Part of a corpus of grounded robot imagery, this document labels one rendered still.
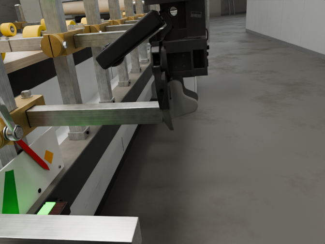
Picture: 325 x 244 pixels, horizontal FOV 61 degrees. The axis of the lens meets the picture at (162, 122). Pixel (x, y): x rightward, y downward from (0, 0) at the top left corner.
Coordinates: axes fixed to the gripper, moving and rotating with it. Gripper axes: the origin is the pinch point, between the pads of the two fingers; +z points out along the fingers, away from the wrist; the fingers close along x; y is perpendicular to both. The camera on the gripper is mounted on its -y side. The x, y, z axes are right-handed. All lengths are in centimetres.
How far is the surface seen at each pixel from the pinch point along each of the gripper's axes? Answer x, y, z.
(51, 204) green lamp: -6.8, -21.2, 11.9
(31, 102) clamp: 0.6, -24.3, -4.9
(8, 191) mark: -11.0, -24.4, 5.9
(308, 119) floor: 190, 95, 85
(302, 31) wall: 513, 190, 52
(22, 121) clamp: -3.1, -24.3, -2.7
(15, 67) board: 29, -46, -7
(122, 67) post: 69, -27, 4
